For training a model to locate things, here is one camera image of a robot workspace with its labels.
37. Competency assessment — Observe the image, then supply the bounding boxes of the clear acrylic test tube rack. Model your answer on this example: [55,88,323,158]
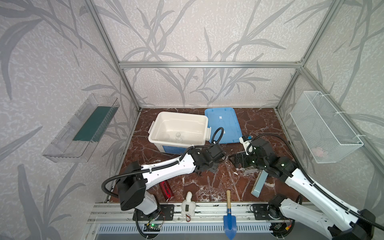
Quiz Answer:
[236,153,260,175]

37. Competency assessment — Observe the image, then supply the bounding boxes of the green circuit board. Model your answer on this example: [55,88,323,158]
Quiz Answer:
[143,224,162,232]

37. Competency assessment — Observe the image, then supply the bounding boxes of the teal grey rectangular box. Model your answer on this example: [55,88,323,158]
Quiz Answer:
[251,170,269,198]

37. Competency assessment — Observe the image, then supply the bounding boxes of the blue plastic bin lid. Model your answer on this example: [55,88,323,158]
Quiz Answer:
[205,108,242,144]

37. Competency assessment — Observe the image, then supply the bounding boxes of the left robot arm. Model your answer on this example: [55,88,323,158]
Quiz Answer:
[101,127,226,216]

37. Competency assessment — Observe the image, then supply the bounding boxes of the blue garden trowel wooden handle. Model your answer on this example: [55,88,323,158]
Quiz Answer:
[223,190,237,240]

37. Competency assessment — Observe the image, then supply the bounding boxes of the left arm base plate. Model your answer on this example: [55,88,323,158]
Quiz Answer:
[133,204,175,222]

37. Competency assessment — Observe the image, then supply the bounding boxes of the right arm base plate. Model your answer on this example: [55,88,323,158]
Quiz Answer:
[250,203,279,220]

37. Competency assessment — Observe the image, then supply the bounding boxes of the clear wall shelf green liner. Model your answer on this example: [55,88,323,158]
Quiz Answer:
[42,94,120,163]

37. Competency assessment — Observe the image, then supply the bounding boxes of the red spray bottle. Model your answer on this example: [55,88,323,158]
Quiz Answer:
[159,181,174,202]

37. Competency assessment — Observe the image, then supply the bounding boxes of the aluminium front rail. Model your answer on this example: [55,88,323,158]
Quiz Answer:
[86,202,341,225]

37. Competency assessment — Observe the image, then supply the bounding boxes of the small clear glass beaker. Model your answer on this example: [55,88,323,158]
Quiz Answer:
[175,132,183,142]

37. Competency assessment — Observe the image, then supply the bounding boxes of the white plastic storage bin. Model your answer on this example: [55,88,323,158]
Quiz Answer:
[148,112,212,155]

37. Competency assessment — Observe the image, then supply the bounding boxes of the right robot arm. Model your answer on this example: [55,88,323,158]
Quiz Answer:
[229,134,384,240]

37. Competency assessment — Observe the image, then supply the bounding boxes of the white plastic figurine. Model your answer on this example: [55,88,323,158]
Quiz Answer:
[181,192,196,217]

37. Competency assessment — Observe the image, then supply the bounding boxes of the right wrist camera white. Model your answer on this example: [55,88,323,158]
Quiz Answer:
[239,136,253,155]

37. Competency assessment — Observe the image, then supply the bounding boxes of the white wire mesh basket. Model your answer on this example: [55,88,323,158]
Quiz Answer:
[290,91,364,164]

